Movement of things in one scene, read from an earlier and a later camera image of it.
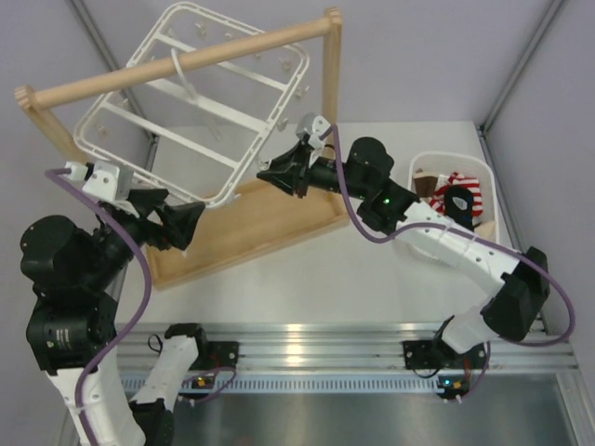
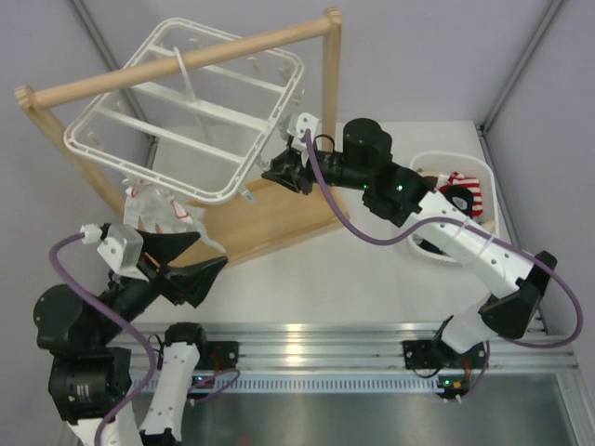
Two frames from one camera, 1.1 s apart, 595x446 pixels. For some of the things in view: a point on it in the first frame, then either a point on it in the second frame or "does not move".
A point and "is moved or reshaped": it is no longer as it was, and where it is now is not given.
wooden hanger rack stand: x=241 y=224 does not move
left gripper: x=178 y=219 -> x=191 y=281
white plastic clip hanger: x=203 y=134 is moved or reshaped
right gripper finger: x=294 y=162 does not move
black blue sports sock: x=458 y=203 does not move
